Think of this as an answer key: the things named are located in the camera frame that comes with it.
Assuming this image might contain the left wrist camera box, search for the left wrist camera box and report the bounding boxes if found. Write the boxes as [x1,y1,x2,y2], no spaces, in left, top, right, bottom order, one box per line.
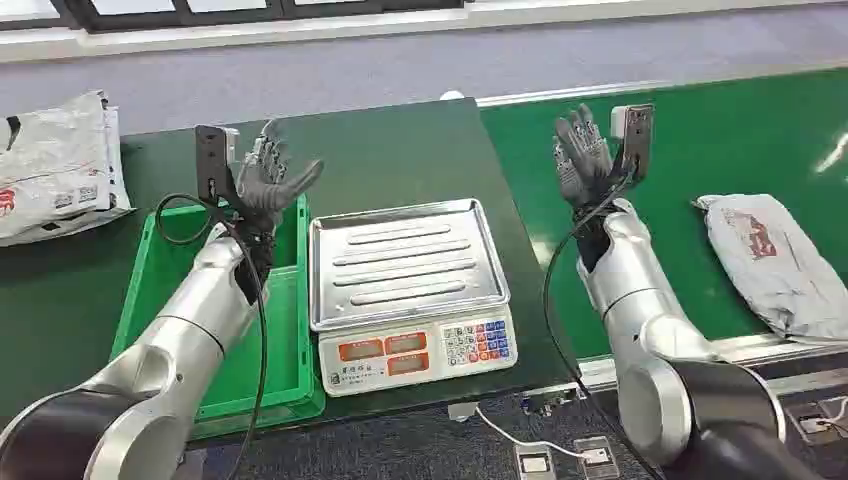
[193,123,242,209]

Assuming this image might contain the white window sill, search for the white window sill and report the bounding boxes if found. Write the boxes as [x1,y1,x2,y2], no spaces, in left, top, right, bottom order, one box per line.
[0,0,848,66]

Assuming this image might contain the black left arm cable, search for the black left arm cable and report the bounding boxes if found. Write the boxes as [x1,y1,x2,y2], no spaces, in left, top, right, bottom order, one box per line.
[153,192,270,480]

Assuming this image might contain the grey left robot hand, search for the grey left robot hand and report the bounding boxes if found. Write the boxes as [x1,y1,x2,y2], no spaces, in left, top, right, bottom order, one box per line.
[234,119,326,233]

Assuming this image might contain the white floor cable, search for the white floor cable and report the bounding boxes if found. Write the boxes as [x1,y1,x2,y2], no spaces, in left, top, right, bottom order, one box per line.
[474,404,592,460]

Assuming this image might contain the grey parcel with red print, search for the grey parcel with red print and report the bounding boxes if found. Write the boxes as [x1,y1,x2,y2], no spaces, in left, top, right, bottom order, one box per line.
[691,192,848,344]

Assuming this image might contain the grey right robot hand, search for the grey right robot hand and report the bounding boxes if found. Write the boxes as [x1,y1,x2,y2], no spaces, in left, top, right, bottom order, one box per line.
[552,103,628,212]

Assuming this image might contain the white scale with steel tray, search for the white scale with steel tray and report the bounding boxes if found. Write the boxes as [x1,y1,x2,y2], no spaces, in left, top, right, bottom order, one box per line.
[307,197,520,398]

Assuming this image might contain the steel floor socket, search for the steel floor socket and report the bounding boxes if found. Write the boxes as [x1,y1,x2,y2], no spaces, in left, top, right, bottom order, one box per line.
[513,442,557,480]
[572,435,621,480]
[784,395,848,446]

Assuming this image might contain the green conveyor belt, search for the green conveyor belt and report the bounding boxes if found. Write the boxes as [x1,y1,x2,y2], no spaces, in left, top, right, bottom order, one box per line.
[476,66,848,393]

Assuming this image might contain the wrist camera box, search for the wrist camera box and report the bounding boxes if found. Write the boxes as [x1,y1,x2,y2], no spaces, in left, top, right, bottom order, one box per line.
[610,103,656,185]
[193,123,242,209]

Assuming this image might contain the flat white plastic parcel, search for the flat white plastic parcel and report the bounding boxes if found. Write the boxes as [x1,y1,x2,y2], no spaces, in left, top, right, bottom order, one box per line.
[0,104,138,248]

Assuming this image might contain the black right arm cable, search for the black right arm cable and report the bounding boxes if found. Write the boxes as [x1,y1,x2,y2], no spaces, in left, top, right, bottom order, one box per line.
[541,168,665,480]

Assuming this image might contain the green plastic crate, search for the green plastic crate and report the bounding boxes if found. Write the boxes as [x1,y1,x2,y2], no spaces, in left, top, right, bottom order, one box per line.
[108,193,327,443]

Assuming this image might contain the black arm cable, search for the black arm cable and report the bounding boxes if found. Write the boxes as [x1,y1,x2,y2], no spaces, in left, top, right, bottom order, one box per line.
[541,168,665,480]
[153,192,270,480]

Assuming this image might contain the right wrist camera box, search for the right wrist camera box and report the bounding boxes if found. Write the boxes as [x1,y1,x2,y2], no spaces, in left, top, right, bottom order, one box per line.
[610,103,656,185]

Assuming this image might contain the black window frame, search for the black window frame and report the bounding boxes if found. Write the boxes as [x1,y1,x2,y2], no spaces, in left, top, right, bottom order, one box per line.
[0,0,466,34]

